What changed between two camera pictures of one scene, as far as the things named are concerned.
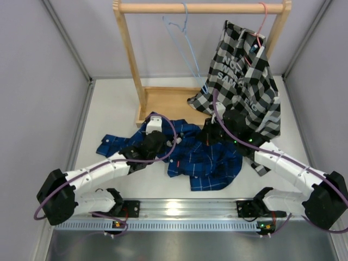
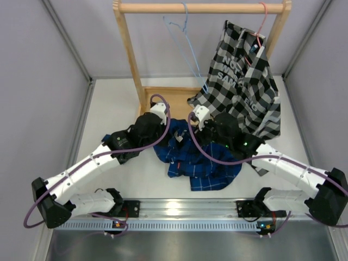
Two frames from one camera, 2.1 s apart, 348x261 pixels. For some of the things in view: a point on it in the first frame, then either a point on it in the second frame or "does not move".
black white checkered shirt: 241,79 does not move
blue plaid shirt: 180,144 does not move
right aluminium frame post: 325,5 does not move
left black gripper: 160,150 to 162,127
